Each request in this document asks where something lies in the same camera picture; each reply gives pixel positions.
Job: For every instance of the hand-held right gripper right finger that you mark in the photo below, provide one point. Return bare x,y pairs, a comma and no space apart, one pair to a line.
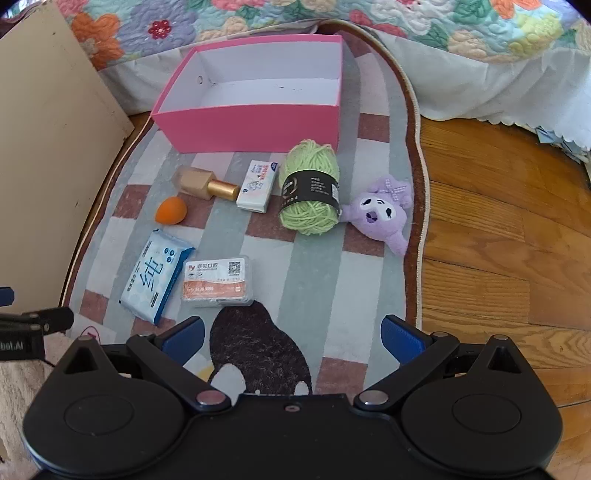
400,341

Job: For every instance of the clear box with orange label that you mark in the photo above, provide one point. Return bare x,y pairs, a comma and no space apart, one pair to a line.
217,284

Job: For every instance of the purple plush toy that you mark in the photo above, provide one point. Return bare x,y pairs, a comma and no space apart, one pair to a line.
376,214

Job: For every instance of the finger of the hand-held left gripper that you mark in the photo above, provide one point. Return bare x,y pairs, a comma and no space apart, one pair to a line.
5,296
41,319

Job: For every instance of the beige foundation bottle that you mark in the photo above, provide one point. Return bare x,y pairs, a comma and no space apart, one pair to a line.
194,181

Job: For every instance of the green yarn ball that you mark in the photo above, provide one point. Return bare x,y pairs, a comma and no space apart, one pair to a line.
309,203

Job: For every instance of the blue wet wipes pack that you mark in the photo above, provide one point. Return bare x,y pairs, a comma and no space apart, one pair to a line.
154,277

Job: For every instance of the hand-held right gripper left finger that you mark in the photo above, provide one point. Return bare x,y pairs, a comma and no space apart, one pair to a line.
184,342

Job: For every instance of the pink cardboard box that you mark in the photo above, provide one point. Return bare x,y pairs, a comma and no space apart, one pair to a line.
254,127

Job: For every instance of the white tissue pack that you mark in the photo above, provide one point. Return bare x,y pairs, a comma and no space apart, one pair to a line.
257,187

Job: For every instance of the orange makeup sponge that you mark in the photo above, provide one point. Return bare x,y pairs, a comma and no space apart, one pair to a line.
171,212

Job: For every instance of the blue white patterned cloth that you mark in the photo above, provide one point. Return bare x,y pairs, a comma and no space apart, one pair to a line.
568,143

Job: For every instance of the checkered rug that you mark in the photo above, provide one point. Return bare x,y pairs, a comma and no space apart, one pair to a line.
323,277

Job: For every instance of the pink fuzzy cloth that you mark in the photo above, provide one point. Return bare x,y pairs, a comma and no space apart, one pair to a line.
18,397

